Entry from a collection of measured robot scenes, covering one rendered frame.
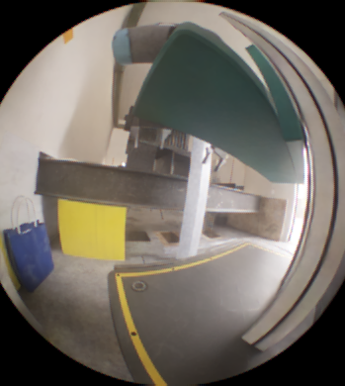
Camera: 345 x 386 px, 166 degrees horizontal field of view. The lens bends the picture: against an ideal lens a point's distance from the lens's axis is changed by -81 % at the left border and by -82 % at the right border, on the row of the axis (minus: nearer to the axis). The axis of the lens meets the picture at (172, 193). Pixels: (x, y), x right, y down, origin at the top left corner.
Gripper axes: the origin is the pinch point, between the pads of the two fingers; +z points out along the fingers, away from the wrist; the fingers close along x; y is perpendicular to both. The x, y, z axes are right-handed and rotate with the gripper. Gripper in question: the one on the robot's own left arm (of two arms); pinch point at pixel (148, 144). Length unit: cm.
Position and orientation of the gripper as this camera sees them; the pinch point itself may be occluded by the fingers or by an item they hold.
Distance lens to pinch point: 60.9
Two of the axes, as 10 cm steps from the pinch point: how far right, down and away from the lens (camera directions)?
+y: -2.9, -5.1, 8.1
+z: -1.6, 8.6, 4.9
